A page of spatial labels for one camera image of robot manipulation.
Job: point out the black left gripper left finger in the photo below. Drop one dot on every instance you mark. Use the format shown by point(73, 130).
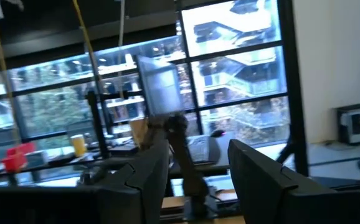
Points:
point(121, 199)

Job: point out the red plastic bin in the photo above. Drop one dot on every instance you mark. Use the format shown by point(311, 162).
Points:
point(16, 157)

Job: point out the grey metal box appliance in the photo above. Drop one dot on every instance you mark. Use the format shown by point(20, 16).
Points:
point(357, 124)

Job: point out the black diagonal desk brace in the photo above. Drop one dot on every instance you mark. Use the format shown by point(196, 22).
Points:
point(284, 152)

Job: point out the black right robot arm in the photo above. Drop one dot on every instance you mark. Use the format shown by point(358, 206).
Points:
point(192, 180)

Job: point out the black computer mouse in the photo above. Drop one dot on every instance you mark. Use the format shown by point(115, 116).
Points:
point(217, 133)

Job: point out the yellow cup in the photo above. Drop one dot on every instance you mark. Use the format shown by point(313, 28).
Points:
point(78, 145)

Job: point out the black window frame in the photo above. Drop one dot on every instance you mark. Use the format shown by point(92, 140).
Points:
point(289, 77)

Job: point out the black desk monitor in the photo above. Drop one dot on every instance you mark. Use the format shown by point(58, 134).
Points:
point(161, 87)

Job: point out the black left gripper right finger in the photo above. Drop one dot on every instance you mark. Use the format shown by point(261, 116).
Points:
point(276, 199)

